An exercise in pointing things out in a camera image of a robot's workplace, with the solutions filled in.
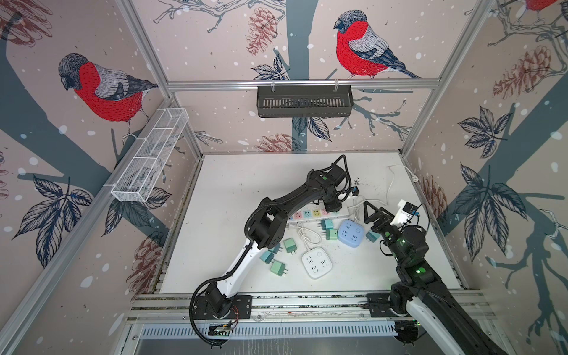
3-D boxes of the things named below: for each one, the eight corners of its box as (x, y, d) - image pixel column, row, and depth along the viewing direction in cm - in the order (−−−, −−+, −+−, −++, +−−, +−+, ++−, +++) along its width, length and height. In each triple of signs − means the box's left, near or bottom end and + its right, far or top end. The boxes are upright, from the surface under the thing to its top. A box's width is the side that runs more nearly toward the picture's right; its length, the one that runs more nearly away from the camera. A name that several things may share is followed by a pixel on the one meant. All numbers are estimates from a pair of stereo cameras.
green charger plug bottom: (270, 272, 83) (269, 270, 81) (274, 261, 86) (274, 259, 84) (284, 278, 82) (284, 276, 80) (288, 267, 84) (288, 265, 82)
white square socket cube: (311, 281, 80) (311, 279, 78) (300, 255, 87) (300, 252, 85) (334, 271, 83) (335, 269, 81) (322, 246, 89) (322, 244, 87)
